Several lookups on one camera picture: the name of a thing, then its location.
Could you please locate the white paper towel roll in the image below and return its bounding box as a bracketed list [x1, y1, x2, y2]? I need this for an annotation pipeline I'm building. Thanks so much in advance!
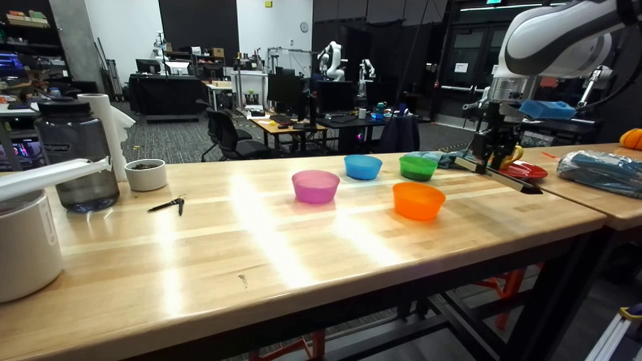
[80, 92, 134, 183]

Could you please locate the blue wrist camera cover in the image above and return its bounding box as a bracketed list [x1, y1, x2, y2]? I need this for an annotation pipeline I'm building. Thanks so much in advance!
[521, 101, 577, 120]

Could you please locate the orange plastic bowl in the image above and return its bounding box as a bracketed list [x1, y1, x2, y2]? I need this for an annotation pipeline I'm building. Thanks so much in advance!
[393, 183, 446, 221]

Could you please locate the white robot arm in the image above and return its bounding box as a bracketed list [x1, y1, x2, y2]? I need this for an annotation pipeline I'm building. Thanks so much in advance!
[469, 0, 642, 172]

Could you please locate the pink plastic bowl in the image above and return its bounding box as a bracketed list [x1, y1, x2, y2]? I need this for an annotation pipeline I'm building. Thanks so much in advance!
[292, 170, 340, 204]

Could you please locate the yellow mug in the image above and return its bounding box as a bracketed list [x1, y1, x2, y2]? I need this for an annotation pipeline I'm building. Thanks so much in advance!
[511, 144, 525, 162]

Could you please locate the red plate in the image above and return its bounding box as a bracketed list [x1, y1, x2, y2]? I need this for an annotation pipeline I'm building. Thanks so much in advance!
[501, 162, 548, 183]

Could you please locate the small white ceramic cup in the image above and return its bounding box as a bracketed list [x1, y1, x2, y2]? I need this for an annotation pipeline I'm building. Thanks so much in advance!
[124, 158, 166, 192]

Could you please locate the white pot with handle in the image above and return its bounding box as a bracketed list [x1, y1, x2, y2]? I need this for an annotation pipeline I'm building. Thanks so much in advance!
[0, 158, 110, 302]

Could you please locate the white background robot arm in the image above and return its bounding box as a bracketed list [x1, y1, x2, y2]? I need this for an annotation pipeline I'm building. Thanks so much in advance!
[317, 39, 346, 82]

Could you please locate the grey-green cloth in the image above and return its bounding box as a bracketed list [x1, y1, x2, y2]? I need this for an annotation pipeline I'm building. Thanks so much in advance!
[419, 150, 468, 168]

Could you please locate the blue plastic bowl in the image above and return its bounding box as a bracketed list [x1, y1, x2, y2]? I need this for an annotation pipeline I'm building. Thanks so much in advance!
[346, 154, 383, 180]

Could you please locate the green plastic bowl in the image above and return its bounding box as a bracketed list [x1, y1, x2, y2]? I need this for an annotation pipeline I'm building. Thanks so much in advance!
[399, 154, 438, 183]

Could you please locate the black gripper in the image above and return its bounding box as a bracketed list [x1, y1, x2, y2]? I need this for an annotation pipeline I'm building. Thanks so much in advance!
[469, 103, 521, 170]

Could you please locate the black office chair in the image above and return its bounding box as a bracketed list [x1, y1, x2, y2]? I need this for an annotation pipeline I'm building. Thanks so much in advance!
[208, 111, 273, 161]

